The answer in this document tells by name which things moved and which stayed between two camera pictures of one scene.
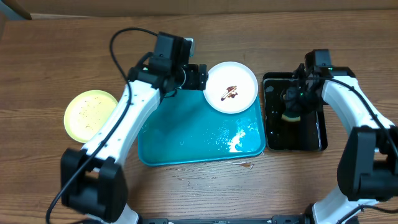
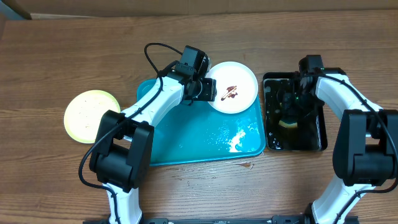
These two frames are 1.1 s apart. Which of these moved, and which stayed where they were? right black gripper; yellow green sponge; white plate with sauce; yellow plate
Moved: yellow green sponge
Stayed: yellow plate; right black gripper; white plate with sauce
